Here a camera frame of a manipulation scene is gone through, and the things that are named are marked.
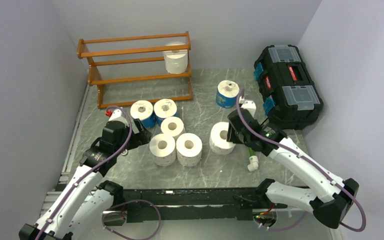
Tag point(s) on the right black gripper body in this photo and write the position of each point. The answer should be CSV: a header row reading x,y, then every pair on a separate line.
x,y
236,137

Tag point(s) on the white roll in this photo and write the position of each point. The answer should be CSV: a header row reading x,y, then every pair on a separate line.
x,y
218,139
189,149
173,126
163,149

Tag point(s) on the white roll sideways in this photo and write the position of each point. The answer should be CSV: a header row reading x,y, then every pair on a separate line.
x,y
176,61

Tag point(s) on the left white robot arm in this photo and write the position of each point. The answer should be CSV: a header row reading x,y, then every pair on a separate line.
x,y
85,194

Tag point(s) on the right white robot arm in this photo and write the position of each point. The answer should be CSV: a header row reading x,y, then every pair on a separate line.
x,y
327,196

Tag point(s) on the orange wooden two-tier shelf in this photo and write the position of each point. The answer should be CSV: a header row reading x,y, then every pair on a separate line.
x,y
127,69

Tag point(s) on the green and white pipe fitting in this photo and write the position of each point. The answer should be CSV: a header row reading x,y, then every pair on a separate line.
x,y
253,161

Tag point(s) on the blue wrapped roll left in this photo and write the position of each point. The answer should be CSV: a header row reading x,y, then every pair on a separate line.
x,y
144,111

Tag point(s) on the blue wrapped roll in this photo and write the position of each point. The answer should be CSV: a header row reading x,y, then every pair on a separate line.
x,y
165,108
144,111
227,92

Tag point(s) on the blue wrapped roll far right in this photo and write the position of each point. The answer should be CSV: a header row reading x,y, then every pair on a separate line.
x,y
227,92

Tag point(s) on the blue wrapped roll middle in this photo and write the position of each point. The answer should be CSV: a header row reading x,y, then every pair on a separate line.
x,y
165,108

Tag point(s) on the black plastic toolbox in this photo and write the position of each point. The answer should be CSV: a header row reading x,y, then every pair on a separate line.
x,y
290,98

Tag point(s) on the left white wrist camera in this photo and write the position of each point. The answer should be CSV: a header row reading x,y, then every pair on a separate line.
x,y
116,115

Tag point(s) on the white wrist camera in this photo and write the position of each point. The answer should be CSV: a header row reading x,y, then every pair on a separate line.
x,y
116,115
248,105

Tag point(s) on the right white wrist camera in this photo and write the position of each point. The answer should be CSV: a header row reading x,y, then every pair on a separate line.
x,y
248,105

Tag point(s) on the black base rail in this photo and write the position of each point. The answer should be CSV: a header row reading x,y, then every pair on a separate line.
x,y
139,205

